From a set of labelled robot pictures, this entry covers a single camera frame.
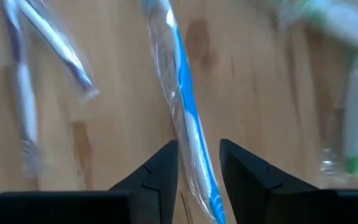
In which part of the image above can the blue toothbrush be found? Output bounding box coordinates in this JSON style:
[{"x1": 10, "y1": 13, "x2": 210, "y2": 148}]
[{"x1": 140, "y1": 0, "x2": 228, "y2": 224}]

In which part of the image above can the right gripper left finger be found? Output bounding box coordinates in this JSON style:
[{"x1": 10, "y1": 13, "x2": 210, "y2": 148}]
[{"x1": 0, "y1": 139, "x2": 179, "y2": 224}]

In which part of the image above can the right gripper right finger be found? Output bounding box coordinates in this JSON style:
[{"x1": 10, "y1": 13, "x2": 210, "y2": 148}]
[{"x1": 219, "y1": 138, "x2": 358, "y2": 224}]

